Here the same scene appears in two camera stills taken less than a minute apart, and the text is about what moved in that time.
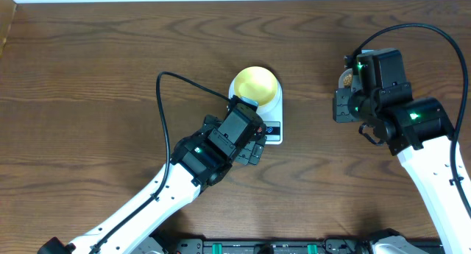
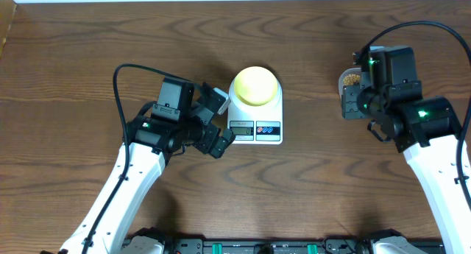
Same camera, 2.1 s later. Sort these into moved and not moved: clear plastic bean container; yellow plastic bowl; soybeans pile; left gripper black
Moved: left gripper black
Not moved: clear plastic bean container; soybeans pile; yellow plastic bowl
